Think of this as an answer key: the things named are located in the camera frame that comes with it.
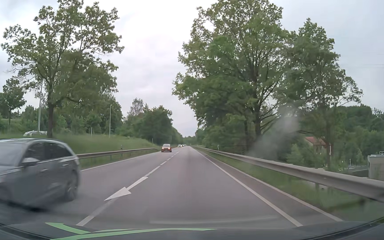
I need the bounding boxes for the row of trees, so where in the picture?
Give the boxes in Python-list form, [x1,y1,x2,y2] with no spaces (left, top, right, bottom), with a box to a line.
[112,98,184,146]

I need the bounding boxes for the clump of large trees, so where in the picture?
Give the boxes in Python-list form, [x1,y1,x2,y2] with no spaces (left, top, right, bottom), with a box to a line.
[172,0,363,167]

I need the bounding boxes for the grey asphalt road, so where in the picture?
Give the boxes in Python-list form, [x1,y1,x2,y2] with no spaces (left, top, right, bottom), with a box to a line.
[0,146,344,231]

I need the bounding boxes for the road markings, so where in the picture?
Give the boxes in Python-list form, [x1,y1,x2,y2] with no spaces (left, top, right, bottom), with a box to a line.
[76,147,343,227]

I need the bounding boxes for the grass bank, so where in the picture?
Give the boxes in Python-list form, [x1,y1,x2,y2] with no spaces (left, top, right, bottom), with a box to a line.
[0,133,161,169]

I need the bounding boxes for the grass verge strip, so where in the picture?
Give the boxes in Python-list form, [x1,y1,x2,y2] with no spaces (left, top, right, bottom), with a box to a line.
[195,147,384,222]

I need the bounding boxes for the house with red roof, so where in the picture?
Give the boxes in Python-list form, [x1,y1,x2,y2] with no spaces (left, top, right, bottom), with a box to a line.
[305,136,332,155]

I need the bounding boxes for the tall leafy tree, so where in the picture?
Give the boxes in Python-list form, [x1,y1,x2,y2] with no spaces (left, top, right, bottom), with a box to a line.
[1,0,125,139]

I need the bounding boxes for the grey estate car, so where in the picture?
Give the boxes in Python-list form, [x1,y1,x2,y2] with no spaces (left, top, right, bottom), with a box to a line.
[0,138,81,210]

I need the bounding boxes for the wood on hillside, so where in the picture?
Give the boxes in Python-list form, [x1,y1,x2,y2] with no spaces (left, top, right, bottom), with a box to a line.
[332,104,384,167]

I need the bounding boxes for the small leafy tree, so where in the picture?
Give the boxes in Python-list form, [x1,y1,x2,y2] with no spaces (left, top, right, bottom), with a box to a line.
[0,77,27,125]

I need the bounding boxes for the short metal guard rail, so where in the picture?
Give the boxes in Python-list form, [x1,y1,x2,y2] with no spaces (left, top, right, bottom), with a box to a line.
[76,148,159,160]

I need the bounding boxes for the long metal guard rail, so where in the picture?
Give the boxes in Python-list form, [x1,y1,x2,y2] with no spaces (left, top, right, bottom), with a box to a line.
[192,146,384,208]

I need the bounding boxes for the overhead wires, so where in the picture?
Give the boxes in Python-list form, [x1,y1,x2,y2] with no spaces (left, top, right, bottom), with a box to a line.
[342,53,384,70]

